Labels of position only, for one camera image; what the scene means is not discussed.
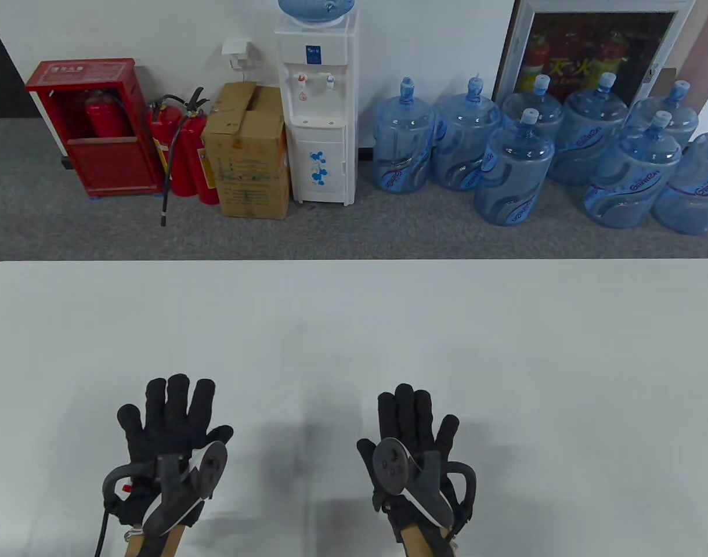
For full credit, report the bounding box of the person's right hand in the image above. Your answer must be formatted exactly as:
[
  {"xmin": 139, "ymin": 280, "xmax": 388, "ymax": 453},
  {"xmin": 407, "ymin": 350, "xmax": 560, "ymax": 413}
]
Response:
[{"xmin": 357, "ymin": 384, "xmax": 476, "ymax": 543}]

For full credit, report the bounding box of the person's left hand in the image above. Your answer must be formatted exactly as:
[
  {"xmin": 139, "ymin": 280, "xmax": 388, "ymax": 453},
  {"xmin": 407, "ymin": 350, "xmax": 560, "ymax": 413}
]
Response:
[{"xmin": 107, "ymin": 374, "xmax": 234, "ymax": 529}]

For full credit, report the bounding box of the person's right forearm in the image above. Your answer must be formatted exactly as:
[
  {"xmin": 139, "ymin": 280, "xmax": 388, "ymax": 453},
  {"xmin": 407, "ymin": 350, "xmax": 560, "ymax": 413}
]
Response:
[{"xmin": 400, "ymin": 522, "xmax": 454, "ymax": 557}]

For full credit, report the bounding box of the person's left forearm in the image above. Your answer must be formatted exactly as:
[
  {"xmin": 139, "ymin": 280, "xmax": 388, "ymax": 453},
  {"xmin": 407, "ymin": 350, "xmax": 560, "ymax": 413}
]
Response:
[{"xmin": 124, "ymin": 522, "xmax": 186, "ymax": 557}]

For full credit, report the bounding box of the black white right hand controller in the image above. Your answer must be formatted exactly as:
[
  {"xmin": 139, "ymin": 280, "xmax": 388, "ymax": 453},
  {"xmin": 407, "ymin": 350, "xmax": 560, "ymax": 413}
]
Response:
[{"xmin": 371, "ymin": 438, "xmax": 478, "ymax": 531}]

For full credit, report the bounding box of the red fire extinguisher cabinet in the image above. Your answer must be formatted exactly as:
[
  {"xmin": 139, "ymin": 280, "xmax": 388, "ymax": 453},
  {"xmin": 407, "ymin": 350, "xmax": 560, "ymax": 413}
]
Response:
[{"xmin": 24, "ymin": 58, "xmax": 164, "ymax": 200}]

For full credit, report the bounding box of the brown cardboard box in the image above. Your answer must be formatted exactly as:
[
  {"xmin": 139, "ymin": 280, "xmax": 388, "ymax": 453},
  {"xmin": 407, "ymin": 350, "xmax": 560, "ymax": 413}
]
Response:
[{"xmin": 201, "ymin": 81, "xmax": 291, "ymax": 220}]

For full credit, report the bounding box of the red fire extinguisher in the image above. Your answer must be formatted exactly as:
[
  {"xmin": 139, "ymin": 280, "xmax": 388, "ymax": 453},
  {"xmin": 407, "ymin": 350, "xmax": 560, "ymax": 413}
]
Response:
[
  {"xmin": 160, "ymin": 87, "xmax": 221, "ymax": 228},
  {"xmin": 84, "ymin": 88, "xmax": 133, "ymax": 140},
  {"xmin": 147, "ymin": 95, "xmax": 199, "ymax": 198}
]

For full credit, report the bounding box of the group of blue water jugs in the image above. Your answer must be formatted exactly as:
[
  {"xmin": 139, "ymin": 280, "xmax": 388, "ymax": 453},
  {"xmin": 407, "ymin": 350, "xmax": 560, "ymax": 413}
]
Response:
[{"xmin": 371, "ymin": 73, "xmax": 708, "ymax": 236}]

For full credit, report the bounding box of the white water dispenser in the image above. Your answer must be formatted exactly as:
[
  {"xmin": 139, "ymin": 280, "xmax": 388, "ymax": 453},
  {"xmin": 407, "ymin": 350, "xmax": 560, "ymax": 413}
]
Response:
[{"xmin": 274, "ymin": 10, "xmax": 360, "ymax": 207}]

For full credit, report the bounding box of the framed poster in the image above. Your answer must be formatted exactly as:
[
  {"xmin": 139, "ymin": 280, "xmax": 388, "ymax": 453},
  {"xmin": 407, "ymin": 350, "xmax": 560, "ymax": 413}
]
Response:
[{"xmin": 492, "ymin": 0, "xmax": 697, "ymax": 108}]

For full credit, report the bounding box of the blue dispenser bottle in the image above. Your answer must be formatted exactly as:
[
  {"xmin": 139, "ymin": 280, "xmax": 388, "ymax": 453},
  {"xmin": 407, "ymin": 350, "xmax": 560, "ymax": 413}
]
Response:
[{"xmin": 278, "ymin": 0, "xmax": 356, "ymax": 25}]

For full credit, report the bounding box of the black glove cable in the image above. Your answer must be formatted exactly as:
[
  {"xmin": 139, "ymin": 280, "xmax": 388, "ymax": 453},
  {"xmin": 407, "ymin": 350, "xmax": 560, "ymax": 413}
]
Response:
[{"xmin": 94, "ymin": 505, "xmax": 112, "ymax": 557}]

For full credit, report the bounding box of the white wall socket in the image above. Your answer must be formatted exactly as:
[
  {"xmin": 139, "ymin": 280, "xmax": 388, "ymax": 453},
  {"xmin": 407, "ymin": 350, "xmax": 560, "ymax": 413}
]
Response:
[{"xmin": 222, "ymin": 38, "xmax": 251, "ymax": 71}]

